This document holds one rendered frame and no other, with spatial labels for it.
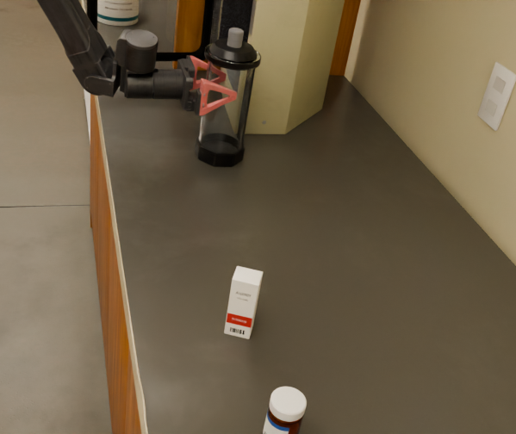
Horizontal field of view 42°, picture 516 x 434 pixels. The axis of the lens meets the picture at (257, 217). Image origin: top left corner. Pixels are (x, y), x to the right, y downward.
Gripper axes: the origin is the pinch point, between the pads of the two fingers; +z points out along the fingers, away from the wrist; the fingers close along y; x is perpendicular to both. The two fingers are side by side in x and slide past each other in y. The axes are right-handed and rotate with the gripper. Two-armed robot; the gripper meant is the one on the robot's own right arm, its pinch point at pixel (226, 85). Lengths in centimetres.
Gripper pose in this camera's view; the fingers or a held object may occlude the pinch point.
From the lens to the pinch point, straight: 133.2
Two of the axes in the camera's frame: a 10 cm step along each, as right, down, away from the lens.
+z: 9.6, -0.3, 2.9
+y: -2.5, -5.6, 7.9
